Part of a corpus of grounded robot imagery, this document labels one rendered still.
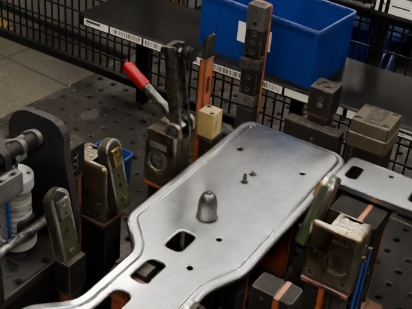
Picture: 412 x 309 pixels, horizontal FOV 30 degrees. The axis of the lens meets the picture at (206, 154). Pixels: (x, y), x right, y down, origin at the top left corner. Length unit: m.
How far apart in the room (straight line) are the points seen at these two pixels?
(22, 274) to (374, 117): 0.72
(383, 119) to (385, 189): 0.16
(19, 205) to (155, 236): 0.21
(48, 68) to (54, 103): 1.73
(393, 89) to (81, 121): 0.85
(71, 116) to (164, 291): 1.06
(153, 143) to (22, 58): 2.66
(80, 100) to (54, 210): 1.07
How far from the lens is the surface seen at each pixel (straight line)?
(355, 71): 1.73
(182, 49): 1.31
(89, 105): 2.16
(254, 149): 1.45
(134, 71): 1.39
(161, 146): 1.39
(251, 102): 1.64
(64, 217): 1.15
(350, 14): 1.68
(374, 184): 1.41
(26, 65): 3.94
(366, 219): 1.35
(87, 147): 1.29
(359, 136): 1.49
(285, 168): 1.41
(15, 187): 1.09
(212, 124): 1.42
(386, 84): 1.70
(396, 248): 1.77
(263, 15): 1.55
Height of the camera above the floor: 1.77
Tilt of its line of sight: 33 degrees down
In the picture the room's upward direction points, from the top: 5 degrees clockwise
